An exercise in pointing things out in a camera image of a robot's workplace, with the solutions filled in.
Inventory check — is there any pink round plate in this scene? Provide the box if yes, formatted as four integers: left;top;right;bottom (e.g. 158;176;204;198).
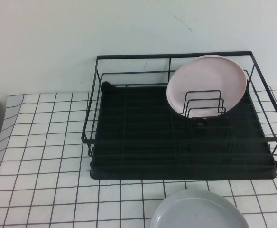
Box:
166;54;248;119

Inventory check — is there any grey round plate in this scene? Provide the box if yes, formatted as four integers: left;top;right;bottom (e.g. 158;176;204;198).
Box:
149;189;249;228

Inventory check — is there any black plastic drip tray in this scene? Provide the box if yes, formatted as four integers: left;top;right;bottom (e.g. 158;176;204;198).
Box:
90;80;277;181

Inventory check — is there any black wire dish rack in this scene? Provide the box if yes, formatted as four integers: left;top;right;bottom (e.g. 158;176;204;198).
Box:
81;50;277;167

